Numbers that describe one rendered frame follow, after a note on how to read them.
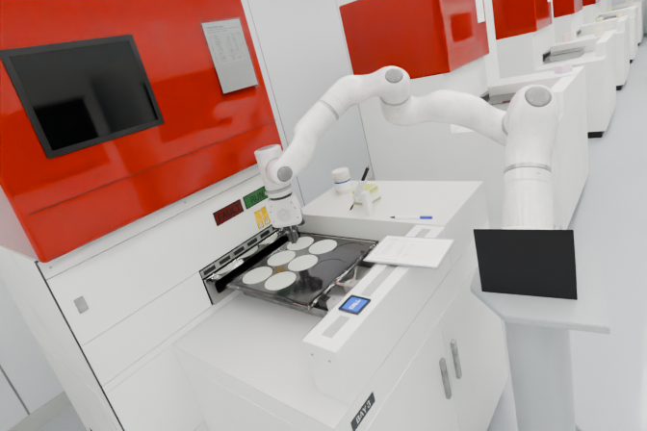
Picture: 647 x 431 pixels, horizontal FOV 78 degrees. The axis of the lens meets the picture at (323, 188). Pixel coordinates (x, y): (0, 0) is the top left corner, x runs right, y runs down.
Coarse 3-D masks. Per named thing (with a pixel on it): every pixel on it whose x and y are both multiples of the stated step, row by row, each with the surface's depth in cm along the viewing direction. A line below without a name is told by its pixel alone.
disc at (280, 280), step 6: (276, 276) 127; (282, 276) 126; (288, 276) 125; (294, 276) 124; (270, 282) 124; (276, 282) 123; (282, 282) 122; (288, 282) 122; (270, 288) 121; (276, 288) 120; (282, 288) 119
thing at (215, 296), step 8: (280, 232) 151; (264, 240) 146; (272, 240) 149; (248, 248) 142; (256, 248) 143; (240, 256) 138; (248, 256) 140; (232, 264) 135; (240, 264) 137; (216, 272) 130; (224, 272) 132; (208, 280) 128; (216, 280) 130; (208, 288) 128; (224, 288) 134; (216, 296) 130; (224, 296) 133
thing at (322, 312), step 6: (246, 294) 136; (252, 294) 133; (264, 300) 130; (270, 300) 128; (288, 306) 123; (294, 306) 121; (318, 306) 115; (306, 312) 118; (312, 312) 116; (318, 312) 114; (324, 312) 112
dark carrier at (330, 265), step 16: (320, 240) 144; (336, 240) 141; (320, 256) 132; (336, 256) 130; (352, 256) 127; (272, 272) 130; (304, 272) 125; (320, 272) 122; (336, 272) 120; (256, 288) 123; (288, 288) 118; (304, 288) 116; (320, 288) 114
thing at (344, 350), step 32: (448, 256) 120; (384, 288) 96; (416, 288) 105; (352, 320) 87; (384, 320) 93; (320, 352) 83; (352, 352) 84; (384, 352) 93; (320, 384) 88; (352, 384) 84
